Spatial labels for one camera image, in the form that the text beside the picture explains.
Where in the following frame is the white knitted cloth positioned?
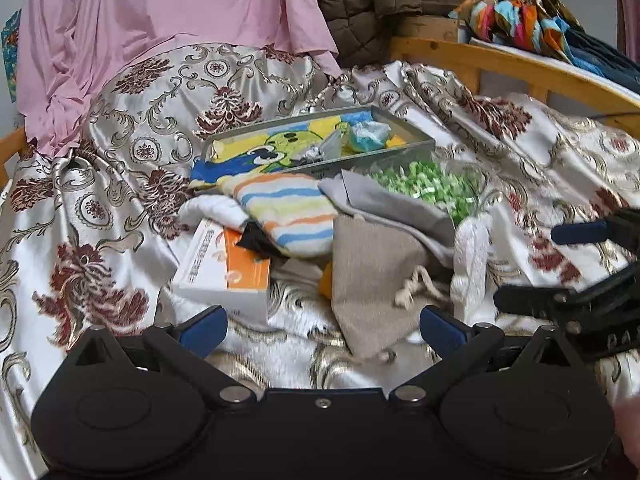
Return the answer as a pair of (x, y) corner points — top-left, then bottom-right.
(449, 212), (507, 323)

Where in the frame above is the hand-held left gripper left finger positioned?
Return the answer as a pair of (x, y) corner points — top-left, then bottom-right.
(65, 306), (257, 406)

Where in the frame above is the striped towel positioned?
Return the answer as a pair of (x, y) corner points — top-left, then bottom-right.
(232, 172), (337, 260)

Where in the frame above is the pink curtain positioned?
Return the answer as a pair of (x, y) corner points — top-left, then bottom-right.
(614, 0), (640, 53)

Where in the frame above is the grey cloth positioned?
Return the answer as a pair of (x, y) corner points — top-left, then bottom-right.
(317, 170), (457, 261)

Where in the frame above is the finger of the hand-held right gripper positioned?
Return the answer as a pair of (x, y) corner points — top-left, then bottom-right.
(492, 265), (640, 322)
(551, 207), (640, 257)

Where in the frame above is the small grey packet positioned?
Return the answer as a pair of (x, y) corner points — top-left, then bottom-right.
(295, 141), (343, 166)

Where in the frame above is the person's right hand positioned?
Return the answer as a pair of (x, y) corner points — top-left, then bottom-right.
(614, 400), (640, 467)

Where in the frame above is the blue denim cloth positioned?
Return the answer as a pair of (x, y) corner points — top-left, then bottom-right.
(565, 27), (640, 93)

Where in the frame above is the green patterned bag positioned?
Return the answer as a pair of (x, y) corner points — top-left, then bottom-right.
(370, 159), (486, 226)

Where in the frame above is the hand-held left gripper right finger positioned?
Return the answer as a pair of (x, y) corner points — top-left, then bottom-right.
(390, 305), (581, 405)

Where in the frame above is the pink cloth sheet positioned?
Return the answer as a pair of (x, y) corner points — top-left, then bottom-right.
(17, 0), (361, 158)

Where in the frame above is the teal plastic bag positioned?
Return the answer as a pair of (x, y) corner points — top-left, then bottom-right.
(342, 112), (392, 153)

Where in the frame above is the floral satin bedspread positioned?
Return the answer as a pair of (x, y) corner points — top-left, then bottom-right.
(0, 42), (640, 480)

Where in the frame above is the white orange box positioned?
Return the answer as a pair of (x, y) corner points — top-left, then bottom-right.
(171, 217), (273, 323)

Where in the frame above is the burlap drawstring pouch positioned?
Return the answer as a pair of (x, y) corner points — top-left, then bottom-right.
(330, 214), (458, 361)

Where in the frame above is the colourful wall poster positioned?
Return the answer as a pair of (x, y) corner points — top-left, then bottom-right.
(0, 7), (23, 91)

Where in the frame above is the white towel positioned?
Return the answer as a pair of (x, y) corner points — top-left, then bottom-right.
(176, 194), (251, 233)

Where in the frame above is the colourful patterned cloth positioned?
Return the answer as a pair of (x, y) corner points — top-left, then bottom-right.
(449, 0), (586, 63)

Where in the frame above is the grey metal tray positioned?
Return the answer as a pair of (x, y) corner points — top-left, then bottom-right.
(200, 105), (437, 183)

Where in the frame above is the brown quilted jacket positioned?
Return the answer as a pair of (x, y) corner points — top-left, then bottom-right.
(314, 0), (471, 68)

